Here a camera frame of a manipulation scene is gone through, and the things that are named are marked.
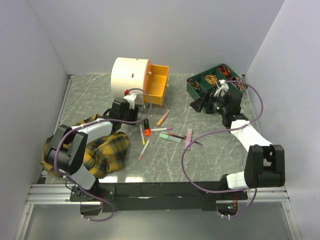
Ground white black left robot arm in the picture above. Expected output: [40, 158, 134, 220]
[41, 98, 139, 201]

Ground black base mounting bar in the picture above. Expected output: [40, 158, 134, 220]
[69, 181, 249, 213]

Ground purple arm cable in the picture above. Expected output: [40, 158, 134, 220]
[53, 87, 153, 222]
[181, 79, 265, 219]

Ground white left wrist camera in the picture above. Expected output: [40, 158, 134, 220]
[123, 88, 138, 110]

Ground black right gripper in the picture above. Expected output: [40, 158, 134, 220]
[189, 91, 229, 116]

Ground purple tipped white pen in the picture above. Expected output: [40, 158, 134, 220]
[150, 127, 173, 132]

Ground lilac highlighter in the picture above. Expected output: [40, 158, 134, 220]
[185, 128, 193, 151]

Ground pink tipped white pen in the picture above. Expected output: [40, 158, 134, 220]
[138, 139, 151, 161]

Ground mint green highlighter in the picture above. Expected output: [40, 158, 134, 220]
[159, 133, 182, 143]

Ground yellow plaid shirt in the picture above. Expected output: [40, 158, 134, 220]
[40, 114, 130, 179]

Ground orange pink marker pen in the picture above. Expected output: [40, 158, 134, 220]
[156, 110, 171, 126]

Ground yellow marker pen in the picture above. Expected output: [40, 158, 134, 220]
[139, 124, 146, 145]

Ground pink black hair scrunchie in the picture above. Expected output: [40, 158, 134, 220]
[231, 76, 247, 91]

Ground dark red pen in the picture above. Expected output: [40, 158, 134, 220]
[167, 133, 186, 140]

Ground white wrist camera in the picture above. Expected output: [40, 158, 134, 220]
[214, 80, 229, 98]
[123, 88, 138, 110]

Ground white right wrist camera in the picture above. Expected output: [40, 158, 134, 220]
[214, 80, 229, 98]

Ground green compartment organizer tray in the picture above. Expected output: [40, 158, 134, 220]
[186, 64, 245, 100]

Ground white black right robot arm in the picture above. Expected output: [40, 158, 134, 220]
[190, 90, 286, 199]

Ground orange black hair ties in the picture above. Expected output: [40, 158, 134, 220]
[218, 65, 232, 77]

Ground brown black hair scrunchie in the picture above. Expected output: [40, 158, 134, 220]
[188, 79, 201, 93]

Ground purple blue pen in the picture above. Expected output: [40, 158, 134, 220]
[191, 140, 206, 147]

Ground orange black highlighter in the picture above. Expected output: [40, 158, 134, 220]
[143, 118, 151, 137]

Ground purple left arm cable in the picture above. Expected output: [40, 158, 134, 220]
[53, 87, 153, 222]

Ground round beige drawer cabinet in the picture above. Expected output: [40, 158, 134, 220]
[110, 57, 169, 106]

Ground aluminium rail frame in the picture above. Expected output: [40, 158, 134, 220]
[17, 73, 300, 240]

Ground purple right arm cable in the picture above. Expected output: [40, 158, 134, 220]
[181, 79, 265, 219]

